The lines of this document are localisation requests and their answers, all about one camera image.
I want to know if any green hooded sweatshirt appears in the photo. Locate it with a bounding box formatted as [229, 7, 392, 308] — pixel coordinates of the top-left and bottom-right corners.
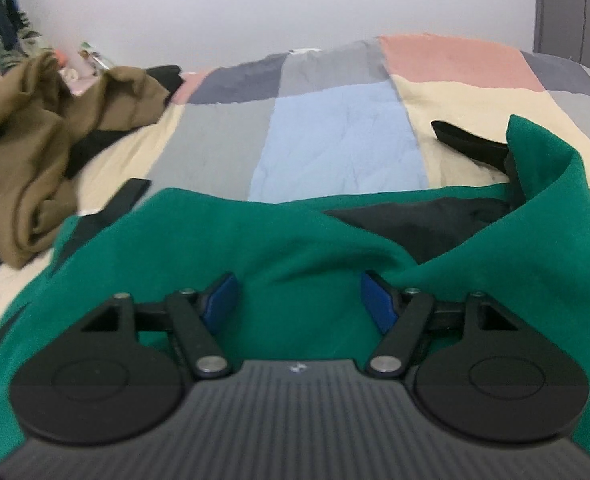
[0, 116, 590, 461]

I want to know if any brown jacket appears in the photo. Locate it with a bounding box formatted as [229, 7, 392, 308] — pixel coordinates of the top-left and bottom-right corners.
[0, 52, 169, 269]

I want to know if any patchwork bed cover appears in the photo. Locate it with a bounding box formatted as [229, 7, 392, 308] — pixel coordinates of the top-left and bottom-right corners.
[0, 35, 590, 321]

